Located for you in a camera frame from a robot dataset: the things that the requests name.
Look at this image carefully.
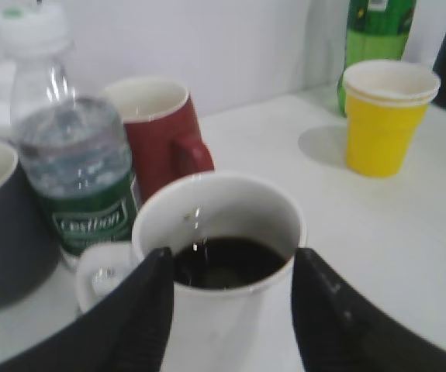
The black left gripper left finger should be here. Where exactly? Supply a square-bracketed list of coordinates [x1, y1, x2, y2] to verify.
[0, 248, 174, 371]

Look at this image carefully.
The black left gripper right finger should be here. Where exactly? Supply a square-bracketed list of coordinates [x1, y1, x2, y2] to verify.
[291, 248, 446, 371]

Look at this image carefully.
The white ceramic mug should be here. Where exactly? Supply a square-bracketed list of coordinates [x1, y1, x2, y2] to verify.
[75, 171, 307, 371]

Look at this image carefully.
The yellow paper cup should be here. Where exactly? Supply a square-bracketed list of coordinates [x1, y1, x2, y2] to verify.
[343, 60, 441, 177]

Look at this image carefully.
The dark grey mug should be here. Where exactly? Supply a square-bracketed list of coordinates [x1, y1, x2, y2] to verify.
[0, 141, 59, 308]

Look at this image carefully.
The clear water bottle green label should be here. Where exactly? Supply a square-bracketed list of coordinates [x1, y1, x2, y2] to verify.
[0, 1, 140, 267]

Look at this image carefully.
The dark red mug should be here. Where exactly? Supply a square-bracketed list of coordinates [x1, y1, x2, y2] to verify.
[103, 76, 215, 202]

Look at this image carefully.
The white bottle behind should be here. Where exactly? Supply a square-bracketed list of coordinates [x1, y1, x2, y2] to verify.
[0, 60, 16, 142]

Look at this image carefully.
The green soda bottle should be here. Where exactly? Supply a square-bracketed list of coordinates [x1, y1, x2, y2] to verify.
[337, 0, 417, 117]

